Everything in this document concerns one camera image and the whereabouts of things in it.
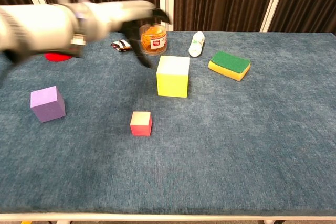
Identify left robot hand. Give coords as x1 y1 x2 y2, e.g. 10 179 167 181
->
76 0 173 69

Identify large yellow foam cube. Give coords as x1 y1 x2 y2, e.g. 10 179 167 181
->
156 55 191 99

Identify purple foam cube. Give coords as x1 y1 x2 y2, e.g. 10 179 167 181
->
30 86 66 123

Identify small red foam cube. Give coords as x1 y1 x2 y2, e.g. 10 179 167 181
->
130 111 153 136

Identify clear jar of rubber bands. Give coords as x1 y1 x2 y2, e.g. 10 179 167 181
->
139 23 168 56

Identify red tape roll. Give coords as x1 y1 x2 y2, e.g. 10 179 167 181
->
44 52 73 63

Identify small white plastic bottle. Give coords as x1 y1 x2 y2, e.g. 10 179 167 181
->
188 31 205 58

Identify green and yellow sponge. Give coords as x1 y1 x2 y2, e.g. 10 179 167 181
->
208 51 251 82

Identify blue table cloth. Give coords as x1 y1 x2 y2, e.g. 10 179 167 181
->
0 31 336 215

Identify white table frame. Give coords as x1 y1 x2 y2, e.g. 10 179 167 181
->
0 212 336 224

